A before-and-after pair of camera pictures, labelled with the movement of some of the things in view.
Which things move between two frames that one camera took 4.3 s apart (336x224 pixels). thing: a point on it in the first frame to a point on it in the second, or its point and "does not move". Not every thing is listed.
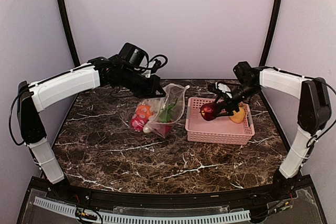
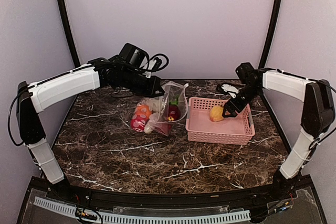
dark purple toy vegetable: x=208 y=111 to x=174 y=112
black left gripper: x=150 y=92 does not move
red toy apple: x=137 y=122 does not move
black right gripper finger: x=224 y=114 does not move
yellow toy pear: x=238 y=117 to x=216 y=113
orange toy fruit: x=144 y=110 does not move
